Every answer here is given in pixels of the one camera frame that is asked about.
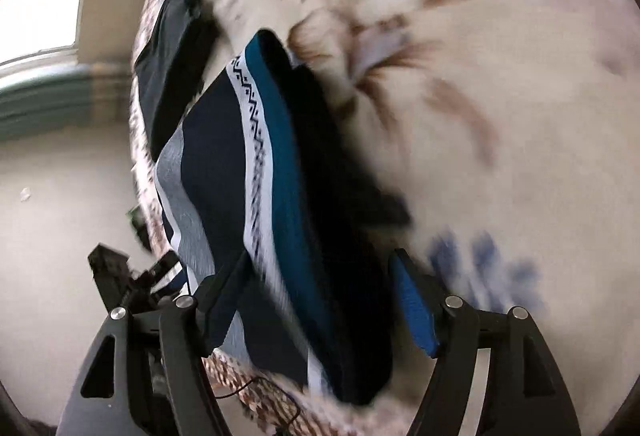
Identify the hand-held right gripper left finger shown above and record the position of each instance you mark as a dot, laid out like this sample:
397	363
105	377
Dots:
225	301

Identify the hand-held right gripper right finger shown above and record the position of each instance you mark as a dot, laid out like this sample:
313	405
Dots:
415	311

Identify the navy teal patterned sweater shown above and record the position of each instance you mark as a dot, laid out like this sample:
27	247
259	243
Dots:
220	156

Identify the small white scrap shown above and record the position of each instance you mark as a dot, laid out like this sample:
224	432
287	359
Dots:
24	192

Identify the black folded garment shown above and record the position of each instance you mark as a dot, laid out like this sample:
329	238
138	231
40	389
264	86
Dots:
170	61

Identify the floral bedspread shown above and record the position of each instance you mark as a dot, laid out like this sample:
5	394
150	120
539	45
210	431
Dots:
500	66

